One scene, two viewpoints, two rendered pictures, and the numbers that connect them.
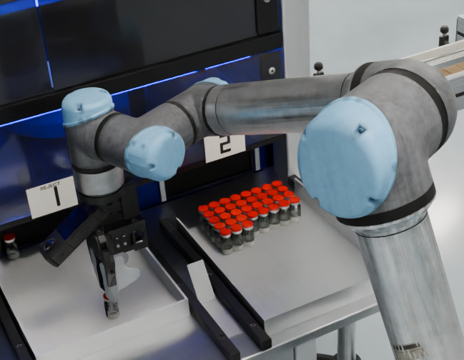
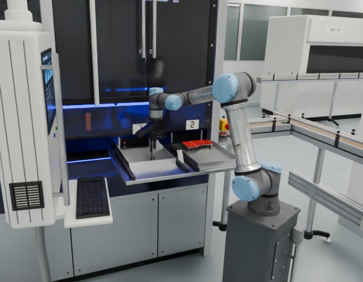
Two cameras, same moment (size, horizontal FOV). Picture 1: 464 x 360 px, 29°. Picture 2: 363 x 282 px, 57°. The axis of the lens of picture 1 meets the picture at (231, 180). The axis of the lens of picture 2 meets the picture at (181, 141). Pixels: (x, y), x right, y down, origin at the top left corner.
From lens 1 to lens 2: 62 cm
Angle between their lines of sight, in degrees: 14
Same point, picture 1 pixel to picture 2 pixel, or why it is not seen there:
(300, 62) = (217, 104)
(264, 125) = (204, 97)
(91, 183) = (154, 113)
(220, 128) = (192, 100)
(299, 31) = not seen: hidden behind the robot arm
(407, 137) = (241, 82)
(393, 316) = (234, 135)
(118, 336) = (154, 164)
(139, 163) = (168, 103)
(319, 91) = not seen: hidden behind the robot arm
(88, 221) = (150, 126)
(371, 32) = not seen: hidden behind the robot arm
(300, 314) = (208, 165)
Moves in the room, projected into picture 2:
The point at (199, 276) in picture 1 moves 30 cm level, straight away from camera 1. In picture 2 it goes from (179, 154) to (179, 137)
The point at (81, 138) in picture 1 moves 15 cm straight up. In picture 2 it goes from (153, 98) to (153, 69)
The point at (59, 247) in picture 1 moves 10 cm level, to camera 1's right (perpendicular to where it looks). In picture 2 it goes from (141, 131) to (160, 132)
